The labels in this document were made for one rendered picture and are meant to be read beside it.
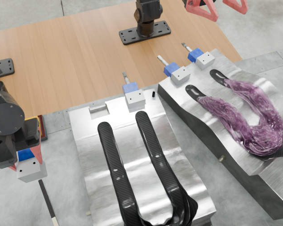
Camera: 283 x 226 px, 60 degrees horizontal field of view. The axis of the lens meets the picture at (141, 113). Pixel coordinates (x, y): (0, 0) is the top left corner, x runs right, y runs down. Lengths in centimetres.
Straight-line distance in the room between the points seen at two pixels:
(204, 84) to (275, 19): 188
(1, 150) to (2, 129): 4
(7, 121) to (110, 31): 68
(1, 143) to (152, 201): 32
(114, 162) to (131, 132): 9
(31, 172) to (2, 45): 61
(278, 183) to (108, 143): 43
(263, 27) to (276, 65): 149
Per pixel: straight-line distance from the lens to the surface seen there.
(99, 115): 73
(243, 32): 240
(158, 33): 101
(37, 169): 60
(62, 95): 87
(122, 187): 62
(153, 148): 67
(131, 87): 73
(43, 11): 250
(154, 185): 60
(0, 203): 79
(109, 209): 58
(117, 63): 92
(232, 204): 76
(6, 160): 48
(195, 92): 81
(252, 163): 73
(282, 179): 71
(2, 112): 44
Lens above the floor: 150
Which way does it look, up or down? 61 degrees down
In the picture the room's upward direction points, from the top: 4 degrees clockwise
